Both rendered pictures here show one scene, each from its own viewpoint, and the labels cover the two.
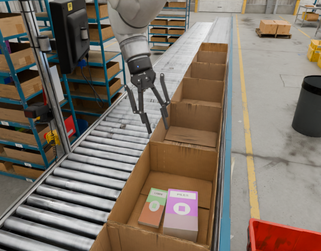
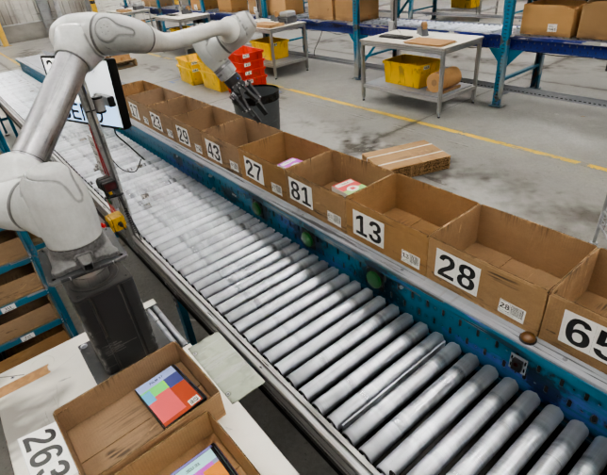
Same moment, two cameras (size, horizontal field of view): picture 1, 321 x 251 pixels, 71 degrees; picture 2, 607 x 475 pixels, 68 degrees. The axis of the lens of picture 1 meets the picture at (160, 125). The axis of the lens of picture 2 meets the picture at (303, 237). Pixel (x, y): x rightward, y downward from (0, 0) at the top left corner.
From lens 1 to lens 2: 1.77 m
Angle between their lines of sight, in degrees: 42
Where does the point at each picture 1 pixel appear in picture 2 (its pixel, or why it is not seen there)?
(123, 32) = (222, 58)
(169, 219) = not seen: hidden behind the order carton
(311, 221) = not seen: hidden behind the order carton
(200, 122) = (232, 139)
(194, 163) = (271, 150)
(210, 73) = (172, 111)
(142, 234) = (303, 165)
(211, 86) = (201, 116)
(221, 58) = (157, 95)
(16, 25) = not seen: outside the picture
